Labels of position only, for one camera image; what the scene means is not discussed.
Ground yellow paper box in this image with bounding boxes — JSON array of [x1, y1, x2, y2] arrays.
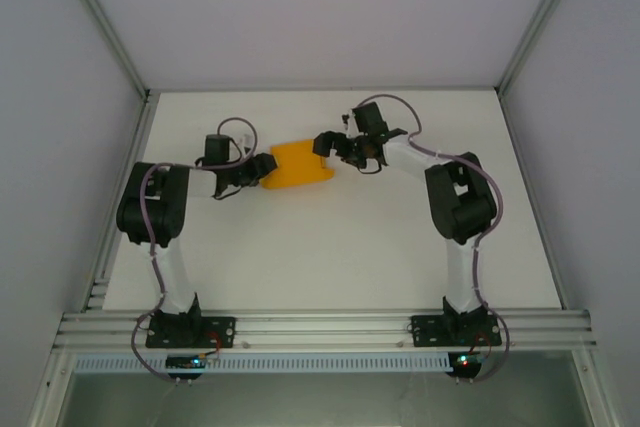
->
[[262, 138, 336, 192]]

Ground aluminium side rail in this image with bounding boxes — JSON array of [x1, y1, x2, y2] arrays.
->
[[81, 90, 159, 314]]

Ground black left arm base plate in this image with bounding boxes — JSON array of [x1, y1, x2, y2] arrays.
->
[[145, 314, 237, 350]]

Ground aluminium mounting rail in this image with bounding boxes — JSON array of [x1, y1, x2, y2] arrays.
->
[[51, 308, 599, 351]]

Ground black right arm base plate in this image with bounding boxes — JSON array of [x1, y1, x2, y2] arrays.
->
[[410, 314, 503, 349]]

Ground slotted grey cable duct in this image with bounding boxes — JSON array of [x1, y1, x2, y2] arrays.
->
[[73, 351, 452, 374]]

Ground aluminium frame post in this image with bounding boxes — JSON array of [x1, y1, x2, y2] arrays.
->
[[496, 0, 590, 97], [53, 0, 152, 101]]

